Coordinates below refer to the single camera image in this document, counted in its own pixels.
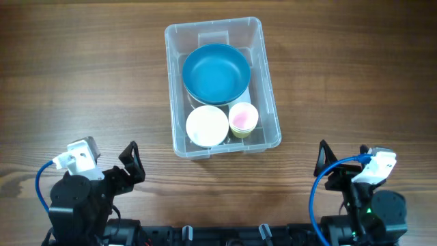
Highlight pink bowl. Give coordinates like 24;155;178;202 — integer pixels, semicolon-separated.
186;105;229;148

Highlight cream bowl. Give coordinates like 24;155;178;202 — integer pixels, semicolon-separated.
189;89;252;108

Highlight yellow cup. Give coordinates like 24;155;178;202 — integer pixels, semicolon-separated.
231;128;253;139

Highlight cream cup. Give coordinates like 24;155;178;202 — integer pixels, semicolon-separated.
229;124;255;135

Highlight small pink cup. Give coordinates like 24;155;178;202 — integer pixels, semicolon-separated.
229;102;259;129

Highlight clear plastic storage container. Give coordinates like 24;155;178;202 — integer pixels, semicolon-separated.
165;16;282;159

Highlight dark blue bowl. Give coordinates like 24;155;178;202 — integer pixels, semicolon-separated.
184;83;249;106
182;43;251;85

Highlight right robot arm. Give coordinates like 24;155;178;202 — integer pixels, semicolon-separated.
309;140;408;245

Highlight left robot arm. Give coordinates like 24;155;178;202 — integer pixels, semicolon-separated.
42;141;150;245

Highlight right blue cable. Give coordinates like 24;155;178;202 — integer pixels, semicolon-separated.
308;153;373;246

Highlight blue cable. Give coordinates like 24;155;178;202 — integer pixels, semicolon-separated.
308;153;373;246
35;159;57;215

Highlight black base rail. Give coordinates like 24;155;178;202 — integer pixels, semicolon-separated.
102;219;322;246

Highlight left blue cable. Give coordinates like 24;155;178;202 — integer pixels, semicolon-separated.
35;159;57;215

